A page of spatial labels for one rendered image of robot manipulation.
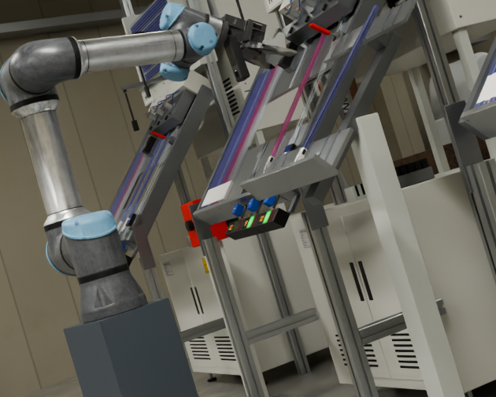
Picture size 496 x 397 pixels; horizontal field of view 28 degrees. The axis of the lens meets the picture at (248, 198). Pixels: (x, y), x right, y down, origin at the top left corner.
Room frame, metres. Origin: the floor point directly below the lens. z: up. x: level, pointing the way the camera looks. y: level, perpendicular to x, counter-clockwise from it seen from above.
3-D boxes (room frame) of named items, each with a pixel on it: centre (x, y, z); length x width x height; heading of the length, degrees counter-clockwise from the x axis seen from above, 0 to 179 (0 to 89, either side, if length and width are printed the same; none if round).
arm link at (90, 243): (2.21, 0.36, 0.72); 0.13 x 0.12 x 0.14; 28
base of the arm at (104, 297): (2.20, 0.36, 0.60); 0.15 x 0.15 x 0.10
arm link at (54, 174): (2.32, 0.42, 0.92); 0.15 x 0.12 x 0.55; 28
